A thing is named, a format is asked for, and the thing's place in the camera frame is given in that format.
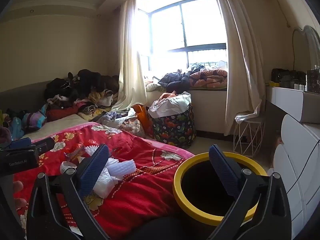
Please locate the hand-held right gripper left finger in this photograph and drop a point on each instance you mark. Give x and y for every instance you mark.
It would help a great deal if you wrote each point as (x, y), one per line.
(92, 170)

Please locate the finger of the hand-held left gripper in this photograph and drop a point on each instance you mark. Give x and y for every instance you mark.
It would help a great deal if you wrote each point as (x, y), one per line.
(42, 145)

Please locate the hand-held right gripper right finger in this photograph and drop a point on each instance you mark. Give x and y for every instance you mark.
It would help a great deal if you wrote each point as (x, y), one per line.
(223, 170)

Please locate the yellow rimmed trash bin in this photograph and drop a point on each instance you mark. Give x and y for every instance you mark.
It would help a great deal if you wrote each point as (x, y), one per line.
(178, 180)

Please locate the person's left hand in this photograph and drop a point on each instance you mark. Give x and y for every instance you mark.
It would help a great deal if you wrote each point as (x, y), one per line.
(19, 187)

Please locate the white tissue paper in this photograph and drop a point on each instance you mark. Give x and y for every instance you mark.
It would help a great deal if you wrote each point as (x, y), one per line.
(105, 182)

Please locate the purple striped cloth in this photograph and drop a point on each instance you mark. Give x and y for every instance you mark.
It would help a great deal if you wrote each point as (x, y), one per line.
(33, 121)

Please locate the red silver candy wrapper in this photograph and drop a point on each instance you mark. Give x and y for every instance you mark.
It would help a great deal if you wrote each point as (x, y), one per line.
(75, 151)

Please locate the beige bed sheet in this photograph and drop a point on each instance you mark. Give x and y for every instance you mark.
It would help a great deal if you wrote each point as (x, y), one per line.
(62, 125)

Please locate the white foam net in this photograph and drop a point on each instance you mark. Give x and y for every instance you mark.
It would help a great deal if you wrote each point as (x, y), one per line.
(122, 167)

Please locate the blue cloth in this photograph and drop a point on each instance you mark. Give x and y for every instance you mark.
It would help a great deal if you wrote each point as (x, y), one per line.
(17, 128)

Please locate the red cloth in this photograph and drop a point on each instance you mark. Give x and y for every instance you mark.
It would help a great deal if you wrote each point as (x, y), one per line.
(62, 111)

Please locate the red floral blanket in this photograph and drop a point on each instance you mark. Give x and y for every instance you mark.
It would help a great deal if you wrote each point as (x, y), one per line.
(140, 187)

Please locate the grey headboard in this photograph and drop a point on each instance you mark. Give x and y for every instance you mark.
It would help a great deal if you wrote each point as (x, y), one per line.
(22, 95)

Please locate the lavender white clothes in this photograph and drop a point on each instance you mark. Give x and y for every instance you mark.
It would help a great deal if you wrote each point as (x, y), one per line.
(112, 117)

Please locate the pink floral cloth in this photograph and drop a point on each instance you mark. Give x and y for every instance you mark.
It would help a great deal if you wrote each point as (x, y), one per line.
(131, 127)

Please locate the animal print blanket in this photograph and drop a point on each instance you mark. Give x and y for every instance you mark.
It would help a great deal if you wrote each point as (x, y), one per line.
(91, 110)

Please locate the dinosaur print bag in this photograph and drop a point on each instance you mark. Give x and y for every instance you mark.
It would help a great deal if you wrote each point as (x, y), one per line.
(175, 130)

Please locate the orange bag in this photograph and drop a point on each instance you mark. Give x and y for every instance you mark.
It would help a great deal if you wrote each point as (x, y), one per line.
(142, 116)

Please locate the pile of dark clothes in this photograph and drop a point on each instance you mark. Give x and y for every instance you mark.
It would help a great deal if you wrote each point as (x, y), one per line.
(85, 82)

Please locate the white clothing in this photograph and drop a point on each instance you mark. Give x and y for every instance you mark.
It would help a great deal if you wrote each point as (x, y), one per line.
(170, 107)

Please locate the white drawer cabinet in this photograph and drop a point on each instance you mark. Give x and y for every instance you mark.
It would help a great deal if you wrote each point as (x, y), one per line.
(300, 135)

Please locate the orange garment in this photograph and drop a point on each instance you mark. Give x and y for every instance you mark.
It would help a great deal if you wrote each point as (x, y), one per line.
(168, 95)

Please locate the orange patterned quilt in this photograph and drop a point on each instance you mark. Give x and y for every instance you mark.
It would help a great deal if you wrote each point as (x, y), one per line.
(208, 78)

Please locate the white vanity desk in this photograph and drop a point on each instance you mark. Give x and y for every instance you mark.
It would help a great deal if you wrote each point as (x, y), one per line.
(287, 100)

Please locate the yellow box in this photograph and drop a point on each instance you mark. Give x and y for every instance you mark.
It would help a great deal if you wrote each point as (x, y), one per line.
(273, 84)

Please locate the dark navy jacket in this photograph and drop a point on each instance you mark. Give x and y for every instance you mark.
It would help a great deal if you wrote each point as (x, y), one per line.
(175, 80)

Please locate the white green cloth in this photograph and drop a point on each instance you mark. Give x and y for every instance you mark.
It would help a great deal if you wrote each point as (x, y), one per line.
(153, 87)

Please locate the black bag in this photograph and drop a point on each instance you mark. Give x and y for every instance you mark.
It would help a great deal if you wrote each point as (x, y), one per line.
(287, 77)

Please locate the cream curtain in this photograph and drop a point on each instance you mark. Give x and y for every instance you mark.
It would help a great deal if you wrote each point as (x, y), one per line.
(237, 55)
(130, 55)

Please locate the clear organizer box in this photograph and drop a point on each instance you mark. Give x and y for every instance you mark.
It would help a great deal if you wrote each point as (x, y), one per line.
(313, 81)

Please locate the vanity mirror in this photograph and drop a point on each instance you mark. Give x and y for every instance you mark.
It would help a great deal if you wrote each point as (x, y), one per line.
(303, 47)

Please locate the window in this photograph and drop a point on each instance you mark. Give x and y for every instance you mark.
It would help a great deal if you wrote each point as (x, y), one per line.
(195, 25)

